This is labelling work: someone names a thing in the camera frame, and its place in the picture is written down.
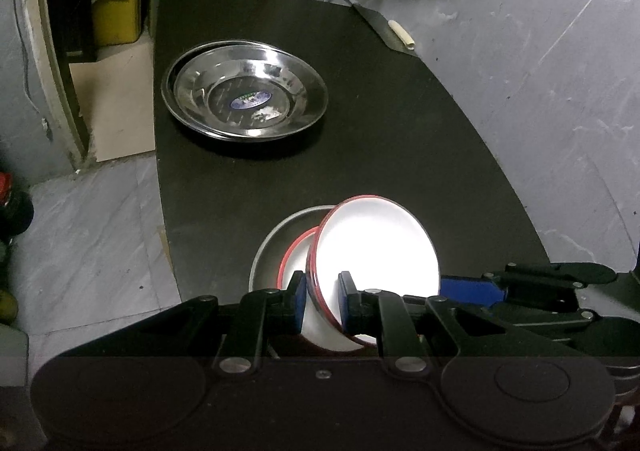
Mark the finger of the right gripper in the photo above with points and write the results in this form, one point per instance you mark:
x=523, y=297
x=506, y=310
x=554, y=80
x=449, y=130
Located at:
x=527, y=292

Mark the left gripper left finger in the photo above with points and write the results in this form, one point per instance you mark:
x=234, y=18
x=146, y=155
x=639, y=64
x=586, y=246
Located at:
x=262, y=319

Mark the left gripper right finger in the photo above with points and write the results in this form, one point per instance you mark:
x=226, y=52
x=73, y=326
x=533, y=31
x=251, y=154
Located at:
x=384, y=316

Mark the deep steel bowl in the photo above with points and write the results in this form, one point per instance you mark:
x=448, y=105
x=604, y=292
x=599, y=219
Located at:
x=265, y=267

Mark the white ceramic bowl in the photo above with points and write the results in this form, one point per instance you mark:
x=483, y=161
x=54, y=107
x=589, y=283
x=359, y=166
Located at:
x=315, y=328
x=381, y=244

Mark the steel plate with blue label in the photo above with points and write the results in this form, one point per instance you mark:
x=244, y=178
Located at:
x=309, y=94

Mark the yellow bucket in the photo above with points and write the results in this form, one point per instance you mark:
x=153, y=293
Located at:
x=116, y=22

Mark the cleaver with cream handle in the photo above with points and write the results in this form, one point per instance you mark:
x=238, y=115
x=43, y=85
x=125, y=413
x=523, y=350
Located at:
x=393, y=35

